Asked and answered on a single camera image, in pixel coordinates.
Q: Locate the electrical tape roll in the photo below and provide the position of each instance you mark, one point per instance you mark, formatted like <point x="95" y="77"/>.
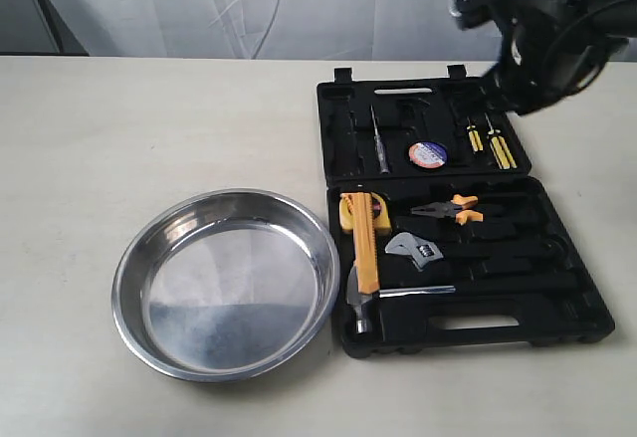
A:
<point x="428" y="155"/>

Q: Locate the dark vertical frame post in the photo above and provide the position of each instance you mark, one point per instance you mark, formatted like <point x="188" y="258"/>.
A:
<point x="65" y="42"/>

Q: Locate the large yellow black screwdriver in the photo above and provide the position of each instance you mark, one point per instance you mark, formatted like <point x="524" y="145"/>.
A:
<point x="499" y="147"/>

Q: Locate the claw hammer black handle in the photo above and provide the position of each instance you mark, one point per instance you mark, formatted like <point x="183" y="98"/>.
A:
<point x="548" y="283"/>

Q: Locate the yellow tape measure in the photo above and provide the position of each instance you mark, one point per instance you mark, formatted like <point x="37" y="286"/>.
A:
<point x="381" y="221"/>

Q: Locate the white backdrop curtain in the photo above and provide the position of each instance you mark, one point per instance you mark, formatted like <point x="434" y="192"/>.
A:
<point x="365" y="30"/>

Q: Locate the black plastic tool case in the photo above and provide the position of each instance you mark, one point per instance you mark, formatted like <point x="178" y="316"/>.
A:
<point x="409" y="111"/>

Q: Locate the small yellow black screwdriver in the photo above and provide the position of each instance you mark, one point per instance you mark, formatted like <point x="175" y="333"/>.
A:
<point x="474" y="136"/>

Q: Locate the round stainless steel tray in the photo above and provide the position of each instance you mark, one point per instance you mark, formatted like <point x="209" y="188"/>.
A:
<point x="225" y="286"/>

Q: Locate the orange handled pliers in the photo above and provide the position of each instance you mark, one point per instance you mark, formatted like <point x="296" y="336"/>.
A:
<point x="496" y="209"/>

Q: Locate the clear handled tester screwdriver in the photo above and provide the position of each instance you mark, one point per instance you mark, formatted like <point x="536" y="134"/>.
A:
<point x="379" y="145"/>

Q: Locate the silver adjustable wrench black handle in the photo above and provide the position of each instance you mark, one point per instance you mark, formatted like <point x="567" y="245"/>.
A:
<point x="421" y="252"/>

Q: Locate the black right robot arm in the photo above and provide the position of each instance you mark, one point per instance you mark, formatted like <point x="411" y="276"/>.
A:
<point x="550" y="49"/>

